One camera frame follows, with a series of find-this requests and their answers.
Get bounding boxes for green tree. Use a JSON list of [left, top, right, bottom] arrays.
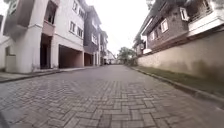
[[117, 46, 138, 66]]

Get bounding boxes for grass verge strip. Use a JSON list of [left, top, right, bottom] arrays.
[[134, 65, 224, 98]]

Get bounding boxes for white multi-storey building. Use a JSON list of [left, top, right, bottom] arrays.
[[0, 0, 86, 74]]

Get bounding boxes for brown brick house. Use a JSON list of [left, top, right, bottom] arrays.
[[134, 0, 224, 56]]

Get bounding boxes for white distant building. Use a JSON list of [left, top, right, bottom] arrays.
[[105, 49, 117, 65]]

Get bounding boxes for beige boundary wall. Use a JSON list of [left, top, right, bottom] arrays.
[[137, 31, 224, 83]]

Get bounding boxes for concrete pavement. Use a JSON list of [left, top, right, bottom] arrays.
[[0, 65, 101, 84]]

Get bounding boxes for dark grey building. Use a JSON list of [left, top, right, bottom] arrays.
[[82, 5, 109, 67]]

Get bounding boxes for grey brick paved road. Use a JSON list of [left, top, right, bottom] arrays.
[[0, 64, 224, 128]]

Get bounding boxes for concrete kerb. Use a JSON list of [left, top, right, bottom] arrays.
[[128, 65, 224, 104]]

